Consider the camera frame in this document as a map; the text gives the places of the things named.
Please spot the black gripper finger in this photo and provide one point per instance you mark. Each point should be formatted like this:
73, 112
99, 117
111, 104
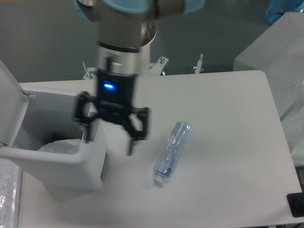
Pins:
137, 126
79, 116

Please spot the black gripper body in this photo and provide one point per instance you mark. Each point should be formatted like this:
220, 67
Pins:
114, 94

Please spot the clear crushed plastic bottle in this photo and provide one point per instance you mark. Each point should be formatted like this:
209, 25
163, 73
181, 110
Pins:
169, 157

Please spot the white plastic wrapper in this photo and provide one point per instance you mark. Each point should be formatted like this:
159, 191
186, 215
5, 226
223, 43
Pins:
69, 146

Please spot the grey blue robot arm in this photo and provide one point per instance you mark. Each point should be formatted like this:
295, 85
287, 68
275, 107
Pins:
118, 62

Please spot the white open trash can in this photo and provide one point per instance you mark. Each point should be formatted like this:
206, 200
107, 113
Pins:
28, 118

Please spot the blue yellow snack packet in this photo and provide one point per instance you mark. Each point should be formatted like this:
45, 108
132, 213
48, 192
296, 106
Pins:
57, 137

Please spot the paper sheet in sleeve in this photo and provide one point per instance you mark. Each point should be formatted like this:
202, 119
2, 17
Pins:
10, 189

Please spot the translucent plastic box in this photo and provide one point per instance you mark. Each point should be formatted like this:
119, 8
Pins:
279, 53

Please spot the black device at edge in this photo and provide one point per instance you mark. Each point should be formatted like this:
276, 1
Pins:
296, 204

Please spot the blue water jug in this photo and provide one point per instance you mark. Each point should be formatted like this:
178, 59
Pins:
277, 8

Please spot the white mounting bracket left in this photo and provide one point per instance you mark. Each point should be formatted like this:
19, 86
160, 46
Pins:
89, 72

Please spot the white mounting bracket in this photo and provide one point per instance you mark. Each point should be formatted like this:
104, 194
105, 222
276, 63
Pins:
89, 72
158, 68

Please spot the white mounting bracket right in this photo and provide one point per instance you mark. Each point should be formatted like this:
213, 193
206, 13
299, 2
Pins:
158, 68

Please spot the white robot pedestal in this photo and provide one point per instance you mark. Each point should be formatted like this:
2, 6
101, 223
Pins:
144, 61

